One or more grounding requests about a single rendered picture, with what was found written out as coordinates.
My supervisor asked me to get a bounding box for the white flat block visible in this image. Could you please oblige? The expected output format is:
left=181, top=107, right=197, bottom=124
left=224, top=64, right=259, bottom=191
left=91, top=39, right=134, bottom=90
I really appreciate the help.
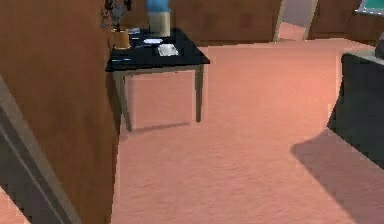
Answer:
left=157, top=43, right=180, bottom=57

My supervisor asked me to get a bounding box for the black top side table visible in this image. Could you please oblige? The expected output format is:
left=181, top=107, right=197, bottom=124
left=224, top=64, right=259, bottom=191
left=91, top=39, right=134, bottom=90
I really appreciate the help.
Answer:
left=104, top=27, right=211, bottom=133

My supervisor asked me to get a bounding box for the pale open doorway door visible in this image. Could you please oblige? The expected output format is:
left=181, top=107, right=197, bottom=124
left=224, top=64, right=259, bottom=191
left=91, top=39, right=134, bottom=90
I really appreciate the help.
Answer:
left=273, top=0, right=319, bottom=43

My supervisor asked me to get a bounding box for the grey room door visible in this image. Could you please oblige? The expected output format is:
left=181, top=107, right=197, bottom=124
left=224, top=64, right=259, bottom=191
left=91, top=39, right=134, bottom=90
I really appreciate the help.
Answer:
left=0, top=74, right=83, bottom=224

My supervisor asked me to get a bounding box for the teal window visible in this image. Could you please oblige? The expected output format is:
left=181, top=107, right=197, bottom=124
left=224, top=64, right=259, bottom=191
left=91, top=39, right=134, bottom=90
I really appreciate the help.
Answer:
left=354, top=0, right=384, bottom=17

